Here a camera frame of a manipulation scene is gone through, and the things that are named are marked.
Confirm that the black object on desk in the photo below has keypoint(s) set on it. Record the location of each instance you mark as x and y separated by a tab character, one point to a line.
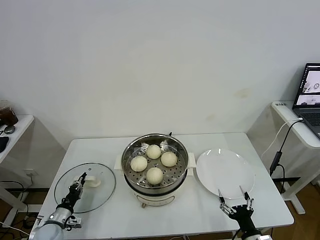
3	144

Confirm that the grey open laptop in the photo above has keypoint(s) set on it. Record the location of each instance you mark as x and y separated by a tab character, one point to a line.
307	115

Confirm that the white wall outlet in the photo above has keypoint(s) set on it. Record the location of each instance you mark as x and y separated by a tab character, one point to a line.
31	172

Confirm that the white steamed baozi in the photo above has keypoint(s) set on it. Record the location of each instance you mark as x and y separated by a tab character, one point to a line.
153	151
155	175
169	159
139	164

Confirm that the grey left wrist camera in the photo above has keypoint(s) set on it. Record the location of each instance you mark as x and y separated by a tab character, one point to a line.
74	222

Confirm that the small desk label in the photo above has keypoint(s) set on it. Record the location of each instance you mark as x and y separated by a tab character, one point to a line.
280	105

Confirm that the small round grey object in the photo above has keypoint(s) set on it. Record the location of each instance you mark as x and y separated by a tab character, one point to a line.
10	129

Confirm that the white round plate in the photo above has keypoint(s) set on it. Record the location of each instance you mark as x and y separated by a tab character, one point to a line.
225	172

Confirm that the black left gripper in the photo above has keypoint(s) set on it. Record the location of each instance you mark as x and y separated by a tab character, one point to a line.
72	196

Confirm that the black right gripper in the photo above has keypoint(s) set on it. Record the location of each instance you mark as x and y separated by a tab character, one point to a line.
243	215

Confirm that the stainless steel steamer basket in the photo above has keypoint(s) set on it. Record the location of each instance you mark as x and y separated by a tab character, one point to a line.
175	175

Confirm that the white side desk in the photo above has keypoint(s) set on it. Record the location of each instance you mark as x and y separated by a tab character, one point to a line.
307	141
20	130

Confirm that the brown glass jar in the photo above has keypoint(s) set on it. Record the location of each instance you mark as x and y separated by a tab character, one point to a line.
8	116

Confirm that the cream electric pot base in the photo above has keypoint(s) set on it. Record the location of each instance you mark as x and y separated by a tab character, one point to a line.
155	198

